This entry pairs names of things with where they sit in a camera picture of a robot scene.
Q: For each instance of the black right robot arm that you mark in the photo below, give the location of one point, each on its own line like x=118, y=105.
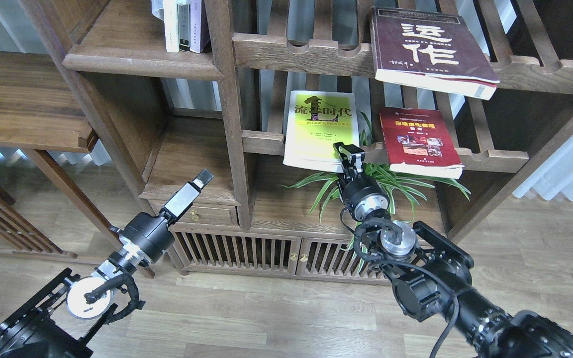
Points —
x=431, y=275

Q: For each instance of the dark grey upright book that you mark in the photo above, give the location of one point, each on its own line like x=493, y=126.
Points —
x=184, y=25

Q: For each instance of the wooden side table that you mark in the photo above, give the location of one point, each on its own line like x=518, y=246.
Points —
x=39, y=114

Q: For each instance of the green spider plant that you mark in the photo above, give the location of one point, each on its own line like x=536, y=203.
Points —
x=405, y=183

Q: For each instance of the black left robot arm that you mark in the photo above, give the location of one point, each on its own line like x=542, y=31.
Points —
x=105, y=296

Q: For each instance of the lilac upright book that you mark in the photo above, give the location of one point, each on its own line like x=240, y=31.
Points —
x=199, y=32

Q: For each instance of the yellow green book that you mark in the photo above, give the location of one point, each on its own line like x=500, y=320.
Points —
x=317, y=120

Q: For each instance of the dark maroon large book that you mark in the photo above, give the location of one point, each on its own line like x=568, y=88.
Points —
x=431, y=51

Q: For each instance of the white upright book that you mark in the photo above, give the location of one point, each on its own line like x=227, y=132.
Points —
x=172, y=37

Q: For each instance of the wooden bookshelf unit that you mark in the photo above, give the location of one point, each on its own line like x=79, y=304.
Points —
x=163, y=116

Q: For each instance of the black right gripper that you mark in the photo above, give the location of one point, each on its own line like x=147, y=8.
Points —
x=359, y=192

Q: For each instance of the brass drawer knob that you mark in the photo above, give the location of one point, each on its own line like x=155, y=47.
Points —
x=194, y=216

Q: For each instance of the red paperback book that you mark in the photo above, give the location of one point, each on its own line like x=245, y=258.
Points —
x=418, y=142

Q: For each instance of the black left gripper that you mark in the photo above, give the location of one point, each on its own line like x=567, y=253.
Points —
x=146, y=238

